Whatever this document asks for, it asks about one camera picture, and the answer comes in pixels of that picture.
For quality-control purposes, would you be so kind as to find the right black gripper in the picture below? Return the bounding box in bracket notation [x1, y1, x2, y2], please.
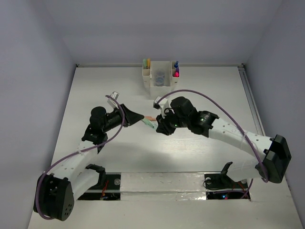
[156, 107, 189, 135]

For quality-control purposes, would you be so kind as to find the orange highlighter pen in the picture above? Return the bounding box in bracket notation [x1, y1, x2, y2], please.
[145, 116, 156, 122]

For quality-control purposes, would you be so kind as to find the black pink highlighter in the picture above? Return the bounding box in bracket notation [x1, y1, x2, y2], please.
[173, 72, 180, 78]

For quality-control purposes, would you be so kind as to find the yellow highlighter cap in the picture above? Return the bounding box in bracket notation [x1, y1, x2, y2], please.
[147, 58, 151, 69]

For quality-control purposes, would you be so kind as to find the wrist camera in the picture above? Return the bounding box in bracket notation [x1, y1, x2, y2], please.
[153, 96, 170, 118]
[105, 91, 120, 109]

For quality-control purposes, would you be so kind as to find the silver foil strip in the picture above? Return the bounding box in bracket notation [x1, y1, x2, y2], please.
[120, 172, 206, 201]

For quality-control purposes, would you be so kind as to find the green highlighter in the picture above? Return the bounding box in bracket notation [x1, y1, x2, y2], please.
[142, 59, 147, 69]
[142, 118, 158, 130]

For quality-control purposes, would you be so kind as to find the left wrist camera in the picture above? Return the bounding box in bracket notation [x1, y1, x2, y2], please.
[105, 91, 120, 109]

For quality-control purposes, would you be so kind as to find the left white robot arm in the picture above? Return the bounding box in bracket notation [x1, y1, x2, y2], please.
[33, 104, 133, 221]

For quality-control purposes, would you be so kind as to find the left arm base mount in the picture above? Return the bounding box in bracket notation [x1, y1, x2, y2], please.
[78, 173, 121, 201]

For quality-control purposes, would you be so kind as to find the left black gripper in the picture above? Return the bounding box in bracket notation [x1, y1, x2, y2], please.
[102, 104, 143, 133]

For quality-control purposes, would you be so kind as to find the clear jar of paperclips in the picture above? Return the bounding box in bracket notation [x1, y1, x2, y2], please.
[155, 77, 165, 86]

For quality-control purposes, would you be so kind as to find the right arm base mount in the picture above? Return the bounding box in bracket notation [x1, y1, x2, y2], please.
[203, 162, 251, 200]

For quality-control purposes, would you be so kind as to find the cream perforated organizer basket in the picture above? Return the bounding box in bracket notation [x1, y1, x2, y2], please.
[142, 59, 180, 99]

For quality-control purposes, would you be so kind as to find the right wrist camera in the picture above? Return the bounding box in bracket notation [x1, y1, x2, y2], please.
[153, 96, 170, 118]

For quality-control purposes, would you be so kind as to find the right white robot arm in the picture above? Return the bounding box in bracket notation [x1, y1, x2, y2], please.
[153, 96, 292, 187]

